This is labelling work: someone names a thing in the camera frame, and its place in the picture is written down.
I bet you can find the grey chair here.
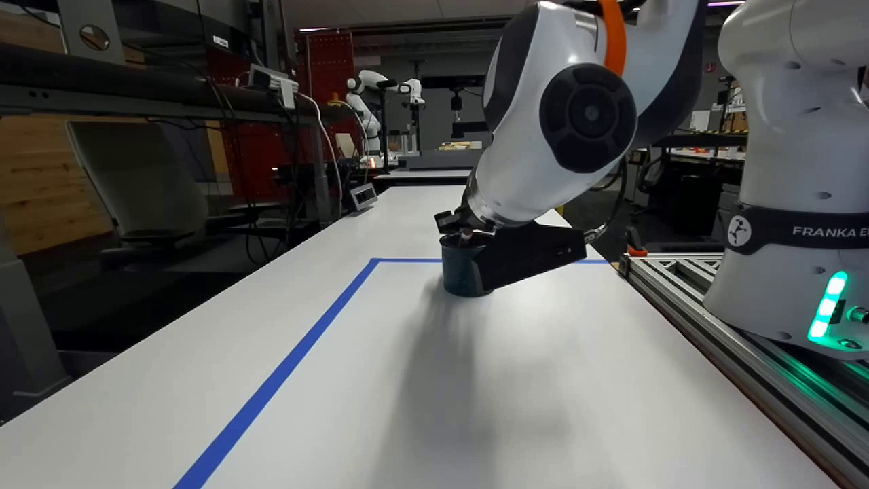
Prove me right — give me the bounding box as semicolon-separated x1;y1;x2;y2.
67;121;212;246

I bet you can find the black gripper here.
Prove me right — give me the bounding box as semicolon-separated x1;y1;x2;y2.
431;204;500;248

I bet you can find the red cabinet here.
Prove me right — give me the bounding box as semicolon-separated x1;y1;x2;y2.
219;24;357;208

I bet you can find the wooden board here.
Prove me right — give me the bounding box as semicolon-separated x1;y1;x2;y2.
0;114;114;259

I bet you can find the small grey display device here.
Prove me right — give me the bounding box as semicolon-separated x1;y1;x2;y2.
346;183;380;214

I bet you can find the aluminium rail base frame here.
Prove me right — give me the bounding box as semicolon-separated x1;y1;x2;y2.
617;250;869;489

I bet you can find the black shelf beam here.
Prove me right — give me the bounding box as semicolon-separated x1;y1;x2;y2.
0;41;306;126

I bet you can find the blue tape line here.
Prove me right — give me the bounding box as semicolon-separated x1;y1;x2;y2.
173;257;610;489

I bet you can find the white power box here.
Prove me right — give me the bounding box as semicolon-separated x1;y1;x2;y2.
243;62;300;111

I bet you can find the dark green mug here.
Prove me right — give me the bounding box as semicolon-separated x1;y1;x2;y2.
436;233;489;299

